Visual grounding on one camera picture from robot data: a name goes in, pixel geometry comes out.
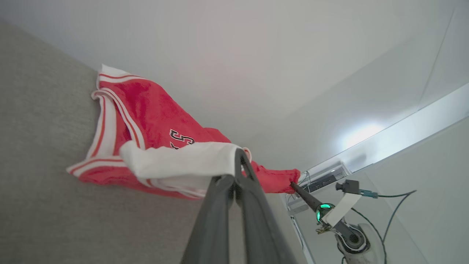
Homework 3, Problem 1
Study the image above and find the teal-plug right camera cable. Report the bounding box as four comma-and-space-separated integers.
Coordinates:
361, 190, 417, 264

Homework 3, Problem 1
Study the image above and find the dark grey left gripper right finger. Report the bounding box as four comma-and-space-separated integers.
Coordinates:
234, 148, 298, 264

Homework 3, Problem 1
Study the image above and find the white partition rail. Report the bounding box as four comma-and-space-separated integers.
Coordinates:
306, 82, 469, 177

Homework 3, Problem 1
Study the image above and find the black power strip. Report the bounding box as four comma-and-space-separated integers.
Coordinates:
305, 175, 337, 194

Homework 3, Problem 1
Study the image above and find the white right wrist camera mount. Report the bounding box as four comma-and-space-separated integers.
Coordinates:
322, 179, 362, 227

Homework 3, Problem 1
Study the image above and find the red white basketball jersey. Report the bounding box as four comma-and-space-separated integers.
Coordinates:
66, 64, 302, 200

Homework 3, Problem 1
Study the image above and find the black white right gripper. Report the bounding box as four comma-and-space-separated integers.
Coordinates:
291, 182, 368, 254

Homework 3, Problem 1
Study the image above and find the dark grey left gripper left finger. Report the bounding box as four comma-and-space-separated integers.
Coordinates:
181, 175, 235, 264

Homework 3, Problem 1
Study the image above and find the grey fabric sofa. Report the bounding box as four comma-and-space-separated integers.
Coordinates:
0, 22, 308, 264

